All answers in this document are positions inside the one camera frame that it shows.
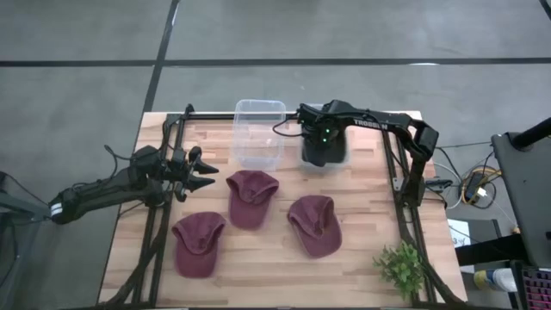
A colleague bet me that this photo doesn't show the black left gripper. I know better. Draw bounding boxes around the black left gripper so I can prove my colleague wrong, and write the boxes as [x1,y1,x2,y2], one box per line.
[165,146,220,203]

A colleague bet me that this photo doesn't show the maroon cap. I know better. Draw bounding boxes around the maroon cap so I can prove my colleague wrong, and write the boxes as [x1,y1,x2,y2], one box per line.
[225,170,280,231]
[170,211,227,279]
[287,195,344,259]

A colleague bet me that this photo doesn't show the clear plastic bin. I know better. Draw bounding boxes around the clear plastic bin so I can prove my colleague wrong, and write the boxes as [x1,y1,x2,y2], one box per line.
[232,99,287,171]
[299,102,352,173]

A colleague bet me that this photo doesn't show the black power adapter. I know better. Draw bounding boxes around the black power adapter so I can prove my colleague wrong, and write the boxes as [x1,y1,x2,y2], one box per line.
[464,171,486,202]

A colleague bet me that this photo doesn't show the small green artificial plant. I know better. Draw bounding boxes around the small green artificial plant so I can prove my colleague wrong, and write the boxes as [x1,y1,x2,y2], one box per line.
[372,240,427,301]

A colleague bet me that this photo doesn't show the white paper sheet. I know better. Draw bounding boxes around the white paper sheet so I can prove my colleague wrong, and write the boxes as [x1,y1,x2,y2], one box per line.
[447,218,473,249]

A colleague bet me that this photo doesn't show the grey metal stand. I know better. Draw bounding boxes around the grey metal stand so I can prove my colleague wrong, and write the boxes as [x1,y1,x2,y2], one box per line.
[0,171,53,310]

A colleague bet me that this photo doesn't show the black metal stand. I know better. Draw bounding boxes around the black metal stand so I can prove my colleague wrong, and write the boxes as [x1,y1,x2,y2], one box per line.
[490,115,551,268]

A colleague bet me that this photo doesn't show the backlit keyboard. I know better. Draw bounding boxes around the backlit keyboard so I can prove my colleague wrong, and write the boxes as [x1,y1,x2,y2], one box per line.
[519,266,551,310]

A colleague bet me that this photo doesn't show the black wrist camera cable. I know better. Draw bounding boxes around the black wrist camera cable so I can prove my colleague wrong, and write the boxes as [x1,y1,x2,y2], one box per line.
[272,115,303,139]

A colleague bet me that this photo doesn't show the black aluminium frame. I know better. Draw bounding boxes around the black aluminium frame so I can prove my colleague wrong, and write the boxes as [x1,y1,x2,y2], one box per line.
[98,102,466,309]

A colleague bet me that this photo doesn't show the yellow cable bundle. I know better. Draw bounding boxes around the yellow cable bundle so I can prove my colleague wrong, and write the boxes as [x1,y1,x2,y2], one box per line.
[459,166,503,208]

